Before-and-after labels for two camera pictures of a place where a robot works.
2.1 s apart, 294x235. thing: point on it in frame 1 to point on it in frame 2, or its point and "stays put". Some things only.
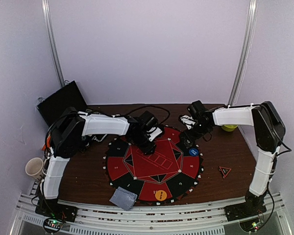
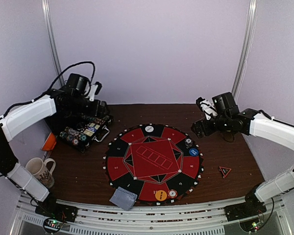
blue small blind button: [193, 152] stays put
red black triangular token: [225, 171] stays put
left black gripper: [148, 151] to [96, 112]
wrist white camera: [157, 132] to [93, 88]
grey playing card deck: [123, 199] stays put
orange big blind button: [160, 195] stays put
